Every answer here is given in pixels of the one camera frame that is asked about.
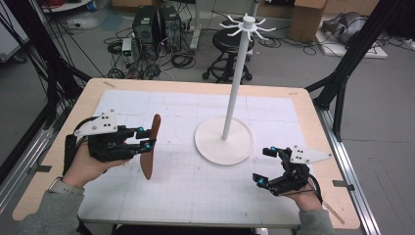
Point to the white grid mat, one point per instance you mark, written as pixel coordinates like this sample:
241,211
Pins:
195,189

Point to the tan tape strip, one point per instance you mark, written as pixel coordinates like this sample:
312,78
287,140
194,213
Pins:
109,84

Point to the white desk leg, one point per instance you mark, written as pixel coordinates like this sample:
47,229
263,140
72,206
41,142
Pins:
195,26

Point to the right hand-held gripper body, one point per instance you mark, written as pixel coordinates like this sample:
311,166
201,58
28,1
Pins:
293,176

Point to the black round stool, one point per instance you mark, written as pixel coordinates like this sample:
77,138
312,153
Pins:
228,42

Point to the small white power box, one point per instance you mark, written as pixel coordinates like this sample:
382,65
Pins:
127,46

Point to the dark metal bracket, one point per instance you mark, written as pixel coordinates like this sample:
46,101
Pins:
39,168
343,185

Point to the black computer tower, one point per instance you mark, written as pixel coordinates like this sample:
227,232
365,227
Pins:
145,24
170,27

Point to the open cardboard box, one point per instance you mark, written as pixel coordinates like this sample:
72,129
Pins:
306,19

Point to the person's left hand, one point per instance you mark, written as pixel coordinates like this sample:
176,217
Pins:
83,169

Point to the thin wooden stick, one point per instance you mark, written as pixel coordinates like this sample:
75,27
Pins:
333,213

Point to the aluminium rail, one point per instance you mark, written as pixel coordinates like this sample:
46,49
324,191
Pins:
23,163
352,169

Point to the white hook rack stand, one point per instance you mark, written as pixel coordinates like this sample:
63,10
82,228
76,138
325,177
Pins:
239,65

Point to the black metal frame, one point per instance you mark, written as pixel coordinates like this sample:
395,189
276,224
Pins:
359,49
52,81

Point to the pale wrist watch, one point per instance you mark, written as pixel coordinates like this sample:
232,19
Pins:
65,187

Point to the person's right hand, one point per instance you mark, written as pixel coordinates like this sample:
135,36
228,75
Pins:
308,200

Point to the brown wooden spatula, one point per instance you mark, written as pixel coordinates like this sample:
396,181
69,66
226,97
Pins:
148,166

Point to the black metal strut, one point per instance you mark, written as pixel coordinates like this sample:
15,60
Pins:
340,111

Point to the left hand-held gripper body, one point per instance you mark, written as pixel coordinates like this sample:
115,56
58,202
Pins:
107,143

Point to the white floor board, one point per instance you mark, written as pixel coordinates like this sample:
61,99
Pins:
368,50

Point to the grey bag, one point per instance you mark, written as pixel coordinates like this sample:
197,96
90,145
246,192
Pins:
345,26

